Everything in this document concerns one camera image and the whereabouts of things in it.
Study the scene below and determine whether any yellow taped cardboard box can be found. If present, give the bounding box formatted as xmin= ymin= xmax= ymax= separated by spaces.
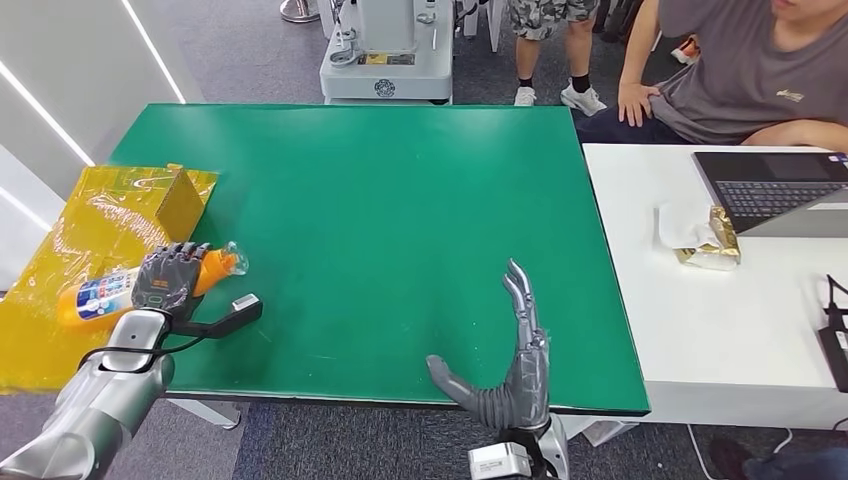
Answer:
xmin=0 ymin=162 xmax=220 ymax=396

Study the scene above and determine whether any dark blue floor object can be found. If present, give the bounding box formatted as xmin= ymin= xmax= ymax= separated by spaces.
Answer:
xmin=708 ymin=437 xmax=848 ymax=480

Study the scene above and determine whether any standing person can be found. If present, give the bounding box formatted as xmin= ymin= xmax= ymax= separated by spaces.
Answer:
xmin=507 ymin=0 xmax=608 ymax=118

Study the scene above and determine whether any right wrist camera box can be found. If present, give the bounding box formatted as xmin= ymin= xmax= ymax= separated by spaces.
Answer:
xmin=467 ymin=442 xmax=533 ymax=480

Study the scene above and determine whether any green table mat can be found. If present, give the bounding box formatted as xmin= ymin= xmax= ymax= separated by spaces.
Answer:
xmin=109 ymin=102 xmax=652 ymax=417

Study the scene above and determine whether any red and white shoe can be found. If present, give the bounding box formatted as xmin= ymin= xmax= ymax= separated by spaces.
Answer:
xmin=670 ymin=36 xmax=702 ymax=66

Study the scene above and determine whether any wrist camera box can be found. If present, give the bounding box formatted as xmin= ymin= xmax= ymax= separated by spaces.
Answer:
xmin=173 ymin=293 xmax=264 ymax=340
xmin=467 ymin=442 xmax=533 ymax=480

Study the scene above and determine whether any person's hand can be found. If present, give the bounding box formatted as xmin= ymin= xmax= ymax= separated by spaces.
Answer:
xmin=617 ymin=82 xmax=662 ymax=128

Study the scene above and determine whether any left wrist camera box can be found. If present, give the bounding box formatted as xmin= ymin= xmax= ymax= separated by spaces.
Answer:
xmin=173 ymin=293 xmax=264 ymax=340

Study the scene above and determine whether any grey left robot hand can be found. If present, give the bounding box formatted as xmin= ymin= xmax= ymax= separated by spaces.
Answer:
xmin=131 ymin=241 xmax=212 ymax=326

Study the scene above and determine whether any gold foil wrapper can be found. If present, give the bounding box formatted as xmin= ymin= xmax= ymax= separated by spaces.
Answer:
xmin=675 ymin=205 xmax=743 ymax=272

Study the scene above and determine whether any black power adapter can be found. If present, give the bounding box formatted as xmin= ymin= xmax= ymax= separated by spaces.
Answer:
xmin=818 ymin=274 xmax=848 ymax=394

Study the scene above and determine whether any white floor cable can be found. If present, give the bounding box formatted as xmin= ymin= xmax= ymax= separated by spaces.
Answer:
xmin=686 ymin=424 xmax=796 ymax=480

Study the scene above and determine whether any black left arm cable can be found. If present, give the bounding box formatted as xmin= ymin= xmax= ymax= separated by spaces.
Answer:
xmin=78 ymin=333 xmax=208 ymax=372

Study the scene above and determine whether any dark laptop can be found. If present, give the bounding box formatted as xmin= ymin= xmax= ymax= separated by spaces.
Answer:
xmin=692 ymin=150 xmax=848 ymax=238

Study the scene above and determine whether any white tissue paper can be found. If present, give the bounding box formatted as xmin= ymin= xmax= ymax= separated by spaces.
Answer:
xmin=657 ymin=201 xmax=720 ymax=250

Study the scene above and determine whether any orange bottle with clear cap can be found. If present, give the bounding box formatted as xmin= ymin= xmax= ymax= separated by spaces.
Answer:
xmin=56 ymin=241 xmax=250 ymax=331

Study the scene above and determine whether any chrome stand base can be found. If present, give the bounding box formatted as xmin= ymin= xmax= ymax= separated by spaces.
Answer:
xmin=279 ymin=0 xmax=322 ymax=25

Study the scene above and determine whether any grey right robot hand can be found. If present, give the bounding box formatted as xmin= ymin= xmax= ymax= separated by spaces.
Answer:
xmin=425 ymin=258 xmax=552 ymax=432

